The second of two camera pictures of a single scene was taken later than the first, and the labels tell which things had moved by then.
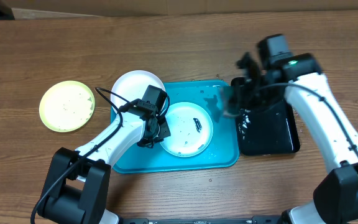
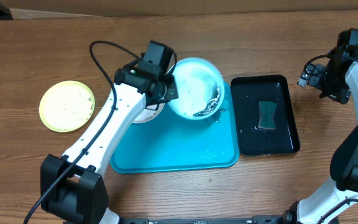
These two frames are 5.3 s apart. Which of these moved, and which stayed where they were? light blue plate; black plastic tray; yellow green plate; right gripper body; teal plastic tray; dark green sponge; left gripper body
Moved: left gripper body; right gripper body; light blue plate; dark green sponge
Stayed: yellow green plate; teal plastic tray; black plastic tray
